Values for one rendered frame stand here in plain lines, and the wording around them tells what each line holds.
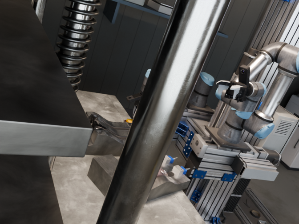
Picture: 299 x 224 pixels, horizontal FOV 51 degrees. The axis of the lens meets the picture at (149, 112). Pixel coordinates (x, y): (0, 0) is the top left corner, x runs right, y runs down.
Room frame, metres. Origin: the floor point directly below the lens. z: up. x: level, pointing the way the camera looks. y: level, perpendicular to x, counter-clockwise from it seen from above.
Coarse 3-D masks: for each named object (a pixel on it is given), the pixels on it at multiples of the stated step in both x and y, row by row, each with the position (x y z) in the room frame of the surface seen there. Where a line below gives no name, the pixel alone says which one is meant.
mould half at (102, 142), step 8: (88, 112) 1.70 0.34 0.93; (96, 120) 1.64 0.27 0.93; (104, 120) 1.72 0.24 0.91; (112, 128) 1.70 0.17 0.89; (96, 136) 1.49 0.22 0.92; (104, 136) 1.51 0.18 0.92; (112, 136) 1.56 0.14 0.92; (88, 144) 1.48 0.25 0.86; (96, 144) 1.50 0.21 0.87; (104, 144) 1.52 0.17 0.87; (112, 144) 1.55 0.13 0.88; (120, 144) 1.57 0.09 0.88; (88, 152) 1.48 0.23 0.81; (96, 152) 1.50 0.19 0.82; (104, 152) 1.53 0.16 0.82; (112, 152) 1.55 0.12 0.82; (120, 152) 1.58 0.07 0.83
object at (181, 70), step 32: (32, 0) 1.35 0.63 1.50; (192, 0) 0.37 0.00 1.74; (224, 0) 0.38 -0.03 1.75; (192, 32) 0.37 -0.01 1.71; (160, 64) 0.37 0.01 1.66; (192, 64) 0.37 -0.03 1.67; (160, 96) 0.37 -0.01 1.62; (160, 128) 0.37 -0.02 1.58; (128, 160) 0.37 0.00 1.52; (160, 160) 0.38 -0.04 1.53; (128, 192) 0.37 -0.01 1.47
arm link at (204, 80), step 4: (204, 72) 2.34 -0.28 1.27; (200, 76) 2.28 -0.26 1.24; (204, 76) 2.26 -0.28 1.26; (208, 76) 2.29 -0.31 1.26; (200, 80) 2.27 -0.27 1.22; (204, 80) 2.25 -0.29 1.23; (208, 80) 2.25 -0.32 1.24; (212, 80) 2.27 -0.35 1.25; (196, 84) 2.28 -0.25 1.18; (200, 84) 2.26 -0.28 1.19; (204, 84) 2.25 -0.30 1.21; (208, 84) 2.25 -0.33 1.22; (212, 84) 2.28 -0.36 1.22; (196, 88) 2.27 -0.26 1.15; (200, 88) 2.25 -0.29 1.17; (204, 88) 2.25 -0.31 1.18; (208, 88) 2.26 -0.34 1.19; (200, 92) 2.25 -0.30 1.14; (204, 92) 2.25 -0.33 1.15; (208, 92) 2.27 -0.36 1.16
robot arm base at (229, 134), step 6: (222, 126) 1.85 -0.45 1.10; (228, 126) 1.82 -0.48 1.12; (222, 132) 1.81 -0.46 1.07; (228, 132) 1.80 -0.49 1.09; (234, 132) 1.80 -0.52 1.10; (240, 132) 1.82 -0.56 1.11; (222, 138) 1.80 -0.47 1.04; (228, 138) 1.79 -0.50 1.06; (234, 138) 1.79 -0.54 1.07; (240, 138) 1.85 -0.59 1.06
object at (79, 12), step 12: (72, 0) 0.70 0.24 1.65; (84, 0) 0.70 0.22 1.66; (84, 12) 0.70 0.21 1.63; (96, 12) 0.72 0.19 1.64; (84, 24) 0.70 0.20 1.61; (60, 36) 0.70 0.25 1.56; (72, 48) 0.70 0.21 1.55; (84, 48) 0.72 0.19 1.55; (72, 60) 0.70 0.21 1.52; (72, 84) 0.71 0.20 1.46
